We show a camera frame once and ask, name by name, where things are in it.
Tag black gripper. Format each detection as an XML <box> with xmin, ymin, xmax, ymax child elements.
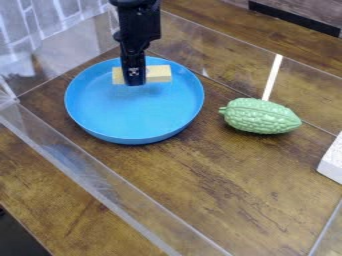
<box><xmin>108</xmin><ymin>0</ymin><xmax>161</xmax><ymax>86</ymax></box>

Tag yellow wooden block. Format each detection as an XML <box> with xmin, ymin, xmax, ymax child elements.
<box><xmin>112</xmin><ymin>65</ymin><xmax>172</xmax><ymax>85</ymax></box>

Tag blue round tray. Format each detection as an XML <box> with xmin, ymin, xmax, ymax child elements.
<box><xmin>64</xmin><ymin>56</ymin><xmax>204</xmax><ymax>145</ymax></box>

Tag white speckled foam block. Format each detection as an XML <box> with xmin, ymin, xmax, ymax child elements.
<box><xmin>316</xmin><ymin>131</ymin><xmax>342</xmax><ymax>185</ymax></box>

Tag green bitter gourd toy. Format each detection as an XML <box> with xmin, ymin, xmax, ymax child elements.
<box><xmin>217</xmin><ymin>98</ymin><xmax>301</xmax><ymax>134</ymax></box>

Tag dark baseboard strip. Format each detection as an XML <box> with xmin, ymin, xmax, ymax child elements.
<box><xmin>248</xmin><ymin>0</ymin><xmax>342</xmax><ymax>37</ymax></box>

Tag clear acrylic enclosure wall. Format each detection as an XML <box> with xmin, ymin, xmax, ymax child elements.
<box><xmin>0</xmin><ymin>0</ymin><xmax>342</xmax><ymax>256</ymax></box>

